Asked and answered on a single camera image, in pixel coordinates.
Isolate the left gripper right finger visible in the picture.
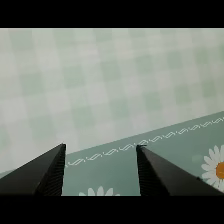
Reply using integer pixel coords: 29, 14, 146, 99
135, 144, 224, 197

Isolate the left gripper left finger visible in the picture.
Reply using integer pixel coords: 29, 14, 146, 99
0, 143, 67, 197

